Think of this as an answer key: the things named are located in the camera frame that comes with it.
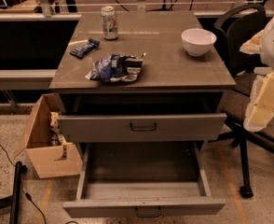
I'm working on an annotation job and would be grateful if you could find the white bowl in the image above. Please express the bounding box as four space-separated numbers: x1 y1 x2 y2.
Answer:
181 28 217 57

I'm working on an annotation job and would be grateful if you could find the trash inside cardboard box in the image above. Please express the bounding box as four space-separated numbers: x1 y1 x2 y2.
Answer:
49 112 67 161

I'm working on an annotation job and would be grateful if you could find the lower open grey drawer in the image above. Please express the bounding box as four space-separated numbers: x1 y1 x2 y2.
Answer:
63 142 226 217

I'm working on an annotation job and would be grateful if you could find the black stand leg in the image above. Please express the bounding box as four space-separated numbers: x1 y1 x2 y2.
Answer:
0 161 27 224

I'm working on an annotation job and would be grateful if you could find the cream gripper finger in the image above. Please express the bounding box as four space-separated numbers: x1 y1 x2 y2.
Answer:
240 30 263 54
243 72 274 132

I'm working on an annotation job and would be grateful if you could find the green white soda can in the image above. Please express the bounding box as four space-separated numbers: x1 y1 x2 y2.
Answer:
101 6 118 40

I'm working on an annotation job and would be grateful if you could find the blue chip bag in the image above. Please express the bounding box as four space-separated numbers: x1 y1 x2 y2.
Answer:
86 53 146 82

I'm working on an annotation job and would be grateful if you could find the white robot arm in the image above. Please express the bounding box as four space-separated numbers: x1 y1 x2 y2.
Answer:
240 17 274 132

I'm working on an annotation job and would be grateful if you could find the upper grey drawer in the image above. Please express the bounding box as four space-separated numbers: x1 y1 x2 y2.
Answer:
58 113 226 143

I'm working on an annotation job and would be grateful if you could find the grey drawer cabinet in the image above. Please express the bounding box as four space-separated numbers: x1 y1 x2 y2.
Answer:
48 10 237 147

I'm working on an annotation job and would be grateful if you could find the cardboard box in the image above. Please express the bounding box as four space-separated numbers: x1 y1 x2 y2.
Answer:
14 94 82 178

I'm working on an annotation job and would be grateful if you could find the blue snack bar wrapper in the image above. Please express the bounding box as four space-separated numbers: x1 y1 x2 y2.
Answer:
70 38 100 59

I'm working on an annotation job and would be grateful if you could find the black floor cable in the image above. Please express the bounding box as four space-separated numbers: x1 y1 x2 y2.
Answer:
0 135 48 224

